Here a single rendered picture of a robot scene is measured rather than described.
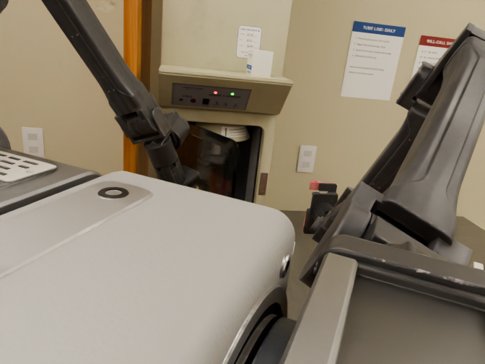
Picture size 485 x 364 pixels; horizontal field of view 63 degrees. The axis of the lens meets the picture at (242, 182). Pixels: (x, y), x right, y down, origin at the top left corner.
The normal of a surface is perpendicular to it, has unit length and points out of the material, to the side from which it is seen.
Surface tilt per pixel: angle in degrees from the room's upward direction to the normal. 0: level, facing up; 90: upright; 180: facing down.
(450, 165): 36
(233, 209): 0
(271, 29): 90
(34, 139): 90
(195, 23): 90
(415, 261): 0
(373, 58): 90
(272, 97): 135
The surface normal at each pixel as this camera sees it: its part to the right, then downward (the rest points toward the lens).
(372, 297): 0.11, -0.93
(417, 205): 0.19, -0.54
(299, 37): 0.15, 0.35
